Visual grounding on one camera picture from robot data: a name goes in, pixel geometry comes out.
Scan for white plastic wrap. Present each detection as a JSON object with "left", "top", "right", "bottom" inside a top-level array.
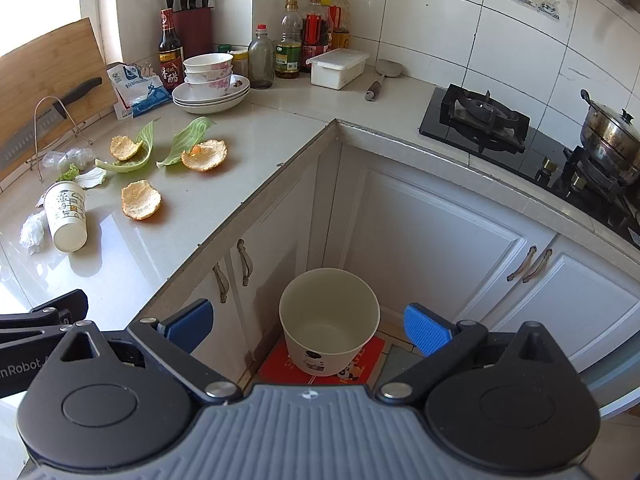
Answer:
[{"left": 20, "top": 210, "right": 48, "bottom": 255}]

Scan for white paper cup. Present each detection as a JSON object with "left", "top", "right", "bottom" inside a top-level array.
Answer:
[{"left": 43, "top": 181, "right": 88, "bottom": 254}]

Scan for orange peel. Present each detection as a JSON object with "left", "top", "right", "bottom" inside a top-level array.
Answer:
[
  {"left": 110, "top": 136, "right": 143, "bottom": 162},
  {"left": 120, "top": 180, "right": 162, "bottom": 221},
  {"left": 180, "top": 140, "right": 228, "bottom": 172}
]

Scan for napa cabbage leaf piece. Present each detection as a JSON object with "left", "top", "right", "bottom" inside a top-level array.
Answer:
[{"left": 56, "top": 164, "right": 106, "bottom": 190}]

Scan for clear plastic bag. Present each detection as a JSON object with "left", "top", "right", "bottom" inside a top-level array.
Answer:
[{"left": 41, "top": 148, "right": 96, "bottom": 174}]

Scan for green cabbage leaf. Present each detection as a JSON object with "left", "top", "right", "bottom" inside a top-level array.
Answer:
[
  {"left": 94, "top": 122, "right": 154, "bottom": 174},
  {"left": 155, "top": 117, "right": 213, "bottom": 168}
]

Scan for white paper trash bucket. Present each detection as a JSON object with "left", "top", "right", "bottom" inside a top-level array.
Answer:
[{"left": 279, "top": 268, "right": 381, "bottom": 377}]

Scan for santoku kitchen knife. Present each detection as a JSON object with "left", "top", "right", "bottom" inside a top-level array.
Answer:
[{"left": 0, "top": 77, "right": 102, "bottom": 170}]

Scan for red floor mat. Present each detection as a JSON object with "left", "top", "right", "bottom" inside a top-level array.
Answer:
[{"left": 258, "top": 336, "right": 385, "bottom": 386}]

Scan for black gas stove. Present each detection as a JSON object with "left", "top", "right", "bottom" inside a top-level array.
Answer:
[{"left": 419, "top": 84, "right": 639, "bottom": 246}]

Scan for blue white salt bag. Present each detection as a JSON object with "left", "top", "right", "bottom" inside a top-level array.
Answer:
[{"left": 106, "top": 64, "right": 171, "bottom": 120}]

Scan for bamboo cutting board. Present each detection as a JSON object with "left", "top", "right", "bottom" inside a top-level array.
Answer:
[{"left": 1, "top": 18, "right": 116, "bottom": 178}]

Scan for stainless steel pot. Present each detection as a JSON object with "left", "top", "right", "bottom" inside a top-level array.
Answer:
[{"left": 580, "top": 89, "right": 640, "bottom": 185}]

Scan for stacked floral bowls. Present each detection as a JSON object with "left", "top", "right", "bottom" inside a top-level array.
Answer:
[{"left": 183, "top": 53, "right": 232, "bottom": 99}]

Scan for dark vinegar bottle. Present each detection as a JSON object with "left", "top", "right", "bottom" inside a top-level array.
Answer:
[{"left": 158, "top": 9, "right": 184, "bottom": 92}]

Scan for green lid jar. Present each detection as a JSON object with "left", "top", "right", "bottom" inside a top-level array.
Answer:
[{"left": 217, "top": 44, "right": 248, "bottom": 77}]

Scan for white plastic lidded box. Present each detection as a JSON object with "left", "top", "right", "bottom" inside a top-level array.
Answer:
[{"left": 306, "top": 48, "right": 369, "bottom": 90}]

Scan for clear bottle red cap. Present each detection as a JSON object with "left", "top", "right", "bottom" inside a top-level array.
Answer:
[{"left": 247, "top": 24, "right": 274, "bottom": 89}]

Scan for oil bottle green label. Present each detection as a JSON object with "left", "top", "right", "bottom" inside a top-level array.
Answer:
[{"left": 274, "top": 0, "right": 303, "bottom": 79}]

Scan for red knife block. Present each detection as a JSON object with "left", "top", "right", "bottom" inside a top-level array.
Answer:
[{"left": 174, "top": 0, "right": 213, "bottom": 60}]

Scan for red label sauce bottle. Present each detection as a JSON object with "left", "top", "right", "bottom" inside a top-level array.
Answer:
[{"left": 300, "top": 0, "right": 330, "bottom": 72}]

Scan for yellow cap oil bottle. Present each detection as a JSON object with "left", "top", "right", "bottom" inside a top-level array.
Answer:
[{"left": 329, "top": 0, "right": 350, "bottom": 49}]

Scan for left cabinet door handle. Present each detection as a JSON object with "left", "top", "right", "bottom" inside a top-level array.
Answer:
[{"left": 213, "top": 263, "right": 230, "bottom": 304}]

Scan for cabinet door handle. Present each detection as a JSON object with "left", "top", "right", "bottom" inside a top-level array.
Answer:
[
  {"left": 213, "top": 263, "right": 230, "bottom": 304},
  {"left": 236, "top": 238, "right": 254, "bottom": 287}
]

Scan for right cabinet handle pair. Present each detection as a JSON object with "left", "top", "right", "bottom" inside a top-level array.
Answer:
[{"left": 506, "top": 245, "right": 553, "bottom": 284}]

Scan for metal wire board rack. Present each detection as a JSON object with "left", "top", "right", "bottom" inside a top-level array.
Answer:
[{"left": 27, "top": 94, "right": 93, "bottom": 181}]

